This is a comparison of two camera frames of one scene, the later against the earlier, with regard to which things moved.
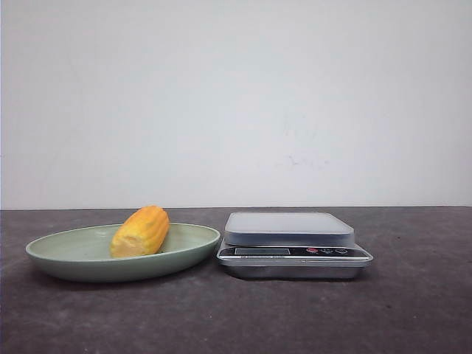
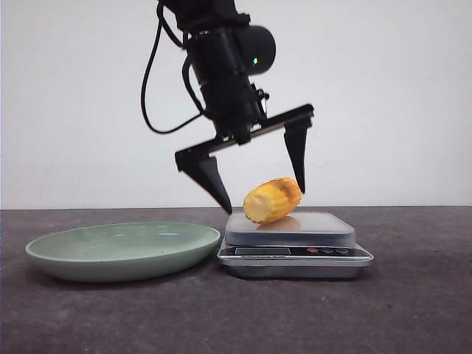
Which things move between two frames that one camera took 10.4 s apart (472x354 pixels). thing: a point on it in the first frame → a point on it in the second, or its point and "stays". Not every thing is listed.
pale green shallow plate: (83, 255) stays
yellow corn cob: (144, 232) → (271, 200)
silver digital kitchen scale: (290, 245) stays
